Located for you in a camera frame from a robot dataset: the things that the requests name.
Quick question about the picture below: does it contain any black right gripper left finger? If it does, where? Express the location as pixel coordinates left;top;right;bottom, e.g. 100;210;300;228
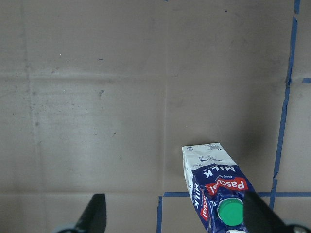
56;193;107;233

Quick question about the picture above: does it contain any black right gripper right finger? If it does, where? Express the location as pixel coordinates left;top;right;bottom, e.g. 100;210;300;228
243;191;311;233

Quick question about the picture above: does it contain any blue white milk carton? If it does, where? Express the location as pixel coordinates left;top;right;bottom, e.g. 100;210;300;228
182;143;254;233

